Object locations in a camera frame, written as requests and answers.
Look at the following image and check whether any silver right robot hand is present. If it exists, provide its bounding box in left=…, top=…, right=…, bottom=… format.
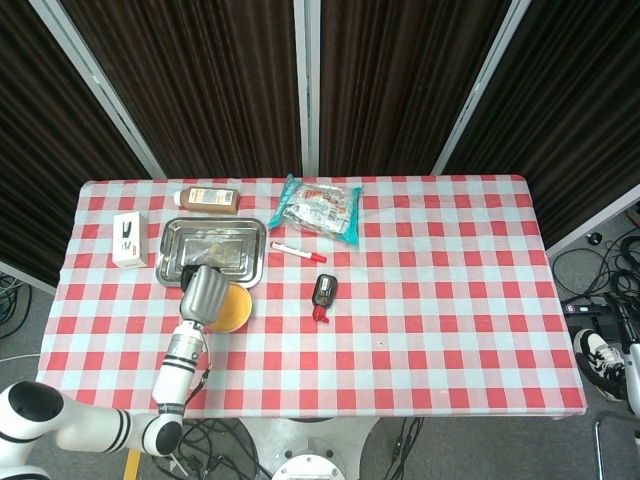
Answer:
left=602, top=293, right=637, bottom=347

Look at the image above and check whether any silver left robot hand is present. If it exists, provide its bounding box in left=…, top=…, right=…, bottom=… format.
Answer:
left=178, top=264, right=233, bottom=324

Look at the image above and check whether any grey round robot base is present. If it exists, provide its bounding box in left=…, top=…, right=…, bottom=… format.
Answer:
left=238, top=417, right=382, bottom=480

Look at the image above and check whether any beige bowl of yellow powder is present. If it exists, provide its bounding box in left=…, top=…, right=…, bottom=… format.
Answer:
left=203, top=281, right=254, bottom=334

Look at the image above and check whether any rectangular stainless steel tray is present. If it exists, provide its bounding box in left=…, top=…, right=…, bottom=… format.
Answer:
left=156, top=216, right=268, bottom=290

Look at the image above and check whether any black power strip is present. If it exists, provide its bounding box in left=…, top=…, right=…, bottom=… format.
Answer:
left=562, top=294, right=609, bottom=317

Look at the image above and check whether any black and white sneaker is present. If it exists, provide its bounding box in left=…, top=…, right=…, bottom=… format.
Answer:
left=573, top=328, right=629, bottom=403

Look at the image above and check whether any white box with black print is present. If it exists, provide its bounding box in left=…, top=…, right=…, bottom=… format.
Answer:
left=112, top=210, right=150, bottom=270

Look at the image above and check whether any brown bottle with white cap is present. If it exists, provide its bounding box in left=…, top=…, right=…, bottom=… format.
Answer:
left=173, top=185, right=241, bottom=216

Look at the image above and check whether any white marker with red cap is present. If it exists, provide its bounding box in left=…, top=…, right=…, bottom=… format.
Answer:
left=269, top=240, right=328, bottom=265

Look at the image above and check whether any black bottle with red cap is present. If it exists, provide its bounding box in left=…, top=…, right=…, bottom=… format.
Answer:
left=310, top=273, right=339, bottom=323

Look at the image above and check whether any grey metal chair leg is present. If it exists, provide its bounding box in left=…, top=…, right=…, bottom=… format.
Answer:
left=593, top=410, right=640, bottom=480

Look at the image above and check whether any teal silver snack bag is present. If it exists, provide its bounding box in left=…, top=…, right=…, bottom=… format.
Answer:
left=267, top=173, right=365, bottom=247

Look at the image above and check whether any dark brown curtain panel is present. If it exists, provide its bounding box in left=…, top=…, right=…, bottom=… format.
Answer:
left=439, top=0, right=640, bottom=249
left=59, top=0, right=304, bottom=179
left=318, top=0, right=512, bottom=177
left=0, top=0, right=152, bottom=287

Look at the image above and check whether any red white checked tablecloth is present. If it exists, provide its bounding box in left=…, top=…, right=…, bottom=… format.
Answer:
left=29, top=174, right=587, bottom=420

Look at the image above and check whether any black floor cable bundle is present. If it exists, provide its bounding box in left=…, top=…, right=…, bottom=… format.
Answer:
left=549, top=219, right=640, bottom=314
left=149, top=418, right=264, bottom=480
left=0, top=273, right=34, bottom=341

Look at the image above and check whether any white partition frame rail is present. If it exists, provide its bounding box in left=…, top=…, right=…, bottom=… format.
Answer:
left=0, top=258, right=57, bottom=296
left=543, top=183, right=640, bottom=259

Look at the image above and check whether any white partition frame post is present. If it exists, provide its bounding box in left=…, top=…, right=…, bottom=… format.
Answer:
left=431, top=0, right=527, bottom=176
left=292, top=0, right=322, bottom=177
left=28, top=0, right=167, bottom=180

